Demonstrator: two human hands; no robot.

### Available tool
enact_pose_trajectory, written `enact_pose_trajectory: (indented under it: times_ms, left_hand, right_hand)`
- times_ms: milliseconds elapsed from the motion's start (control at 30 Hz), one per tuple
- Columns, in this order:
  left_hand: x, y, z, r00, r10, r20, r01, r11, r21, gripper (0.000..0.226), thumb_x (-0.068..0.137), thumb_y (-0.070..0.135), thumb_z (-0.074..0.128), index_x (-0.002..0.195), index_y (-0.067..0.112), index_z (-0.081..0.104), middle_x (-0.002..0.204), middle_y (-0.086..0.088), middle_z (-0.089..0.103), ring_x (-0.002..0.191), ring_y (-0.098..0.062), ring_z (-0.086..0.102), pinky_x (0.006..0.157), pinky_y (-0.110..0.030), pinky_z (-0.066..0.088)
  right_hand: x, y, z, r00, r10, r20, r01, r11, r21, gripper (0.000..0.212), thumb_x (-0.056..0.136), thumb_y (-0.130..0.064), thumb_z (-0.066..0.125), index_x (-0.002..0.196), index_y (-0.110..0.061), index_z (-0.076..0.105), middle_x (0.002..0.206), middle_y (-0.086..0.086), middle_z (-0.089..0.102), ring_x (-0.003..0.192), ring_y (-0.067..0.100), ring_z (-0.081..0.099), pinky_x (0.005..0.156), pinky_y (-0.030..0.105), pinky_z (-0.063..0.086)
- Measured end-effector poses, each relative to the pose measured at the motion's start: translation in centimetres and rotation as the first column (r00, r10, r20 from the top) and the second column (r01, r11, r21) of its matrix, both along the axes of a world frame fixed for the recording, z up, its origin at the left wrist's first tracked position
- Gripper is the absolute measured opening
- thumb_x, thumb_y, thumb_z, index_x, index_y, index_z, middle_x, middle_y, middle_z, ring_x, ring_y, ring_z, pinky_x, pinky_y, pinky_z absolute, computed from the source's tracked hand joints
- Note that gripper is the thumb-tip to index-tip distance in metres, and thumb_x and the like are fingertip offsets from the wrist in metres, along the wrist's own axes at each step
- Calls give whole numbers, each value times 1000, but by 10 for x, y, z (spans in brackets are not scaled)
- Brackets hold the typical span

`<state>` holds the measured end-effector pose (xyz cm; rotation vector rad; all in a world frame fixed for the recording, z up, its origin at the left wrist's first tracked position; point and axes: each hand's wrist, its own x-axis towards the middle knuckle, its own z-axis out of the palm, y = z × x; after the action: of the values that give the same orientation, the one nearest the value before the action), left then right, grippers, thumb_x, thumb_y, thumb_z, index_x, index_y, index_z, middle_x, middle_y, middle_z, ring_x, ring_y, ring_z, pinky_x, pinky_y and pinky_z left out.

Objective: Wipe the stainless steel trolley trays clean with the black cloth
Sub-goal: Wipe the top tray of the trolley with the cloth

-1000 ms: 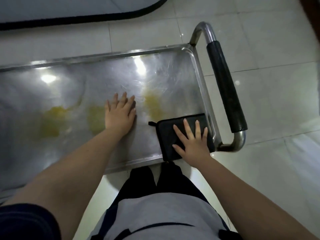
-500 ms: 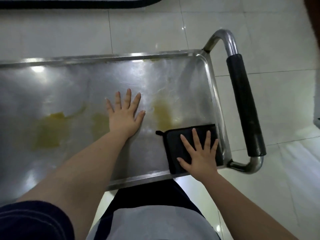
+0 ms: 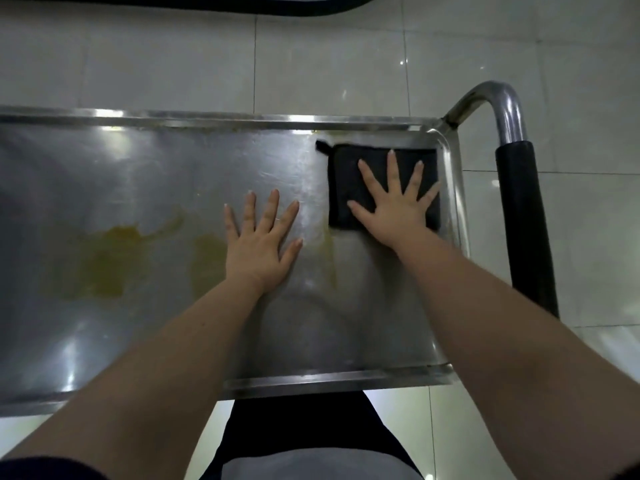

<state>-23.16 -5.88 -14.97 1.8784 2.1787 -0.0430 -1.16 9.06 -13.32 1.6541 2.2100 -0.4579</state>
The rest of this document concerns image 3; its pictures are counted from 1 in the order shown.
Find person's right hand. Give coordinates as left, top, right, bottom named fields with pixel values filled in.
left=347, top=150, right=443, bottom=251

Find person's left hand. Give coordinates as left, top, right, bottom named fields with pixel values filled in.
left=223, top=189, right=304, bottom=295

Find black cleaning cloth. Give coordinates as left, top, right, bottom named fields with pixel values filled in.
left=315, top=140, right=442, bottom=232

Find person's right forearm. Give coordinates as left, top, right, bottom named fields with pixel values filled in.
left=393, top=230, right=640, bottom=480

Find person's left forearm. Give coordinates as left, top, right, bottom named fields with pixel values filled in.
left=0, top=276, right=265, bottom=480

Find stainless steel cart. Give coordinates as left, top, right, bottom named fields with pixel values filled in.
left=0, top=81, right=529, bottom=418

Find yellow spill stain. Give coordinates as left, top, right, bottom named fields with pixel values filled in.
left=65, top=207, right=230, bottom=300

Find person's dark trousers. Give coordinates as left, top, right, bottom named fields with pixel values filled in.
left=199, top=391, right=426, bottom=480

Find person's grey shirt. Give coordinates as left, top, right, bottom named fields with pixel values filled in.
left=220, top=447, right=425, bottom=480

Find black-rimmed object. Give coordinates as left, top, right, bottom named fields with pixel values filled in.
left=0, top=0, right=386, bottom=17

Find black foam cart handle grip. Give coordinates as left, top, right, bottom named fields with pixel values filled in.
left=495, top=141, right=560, bottom=319

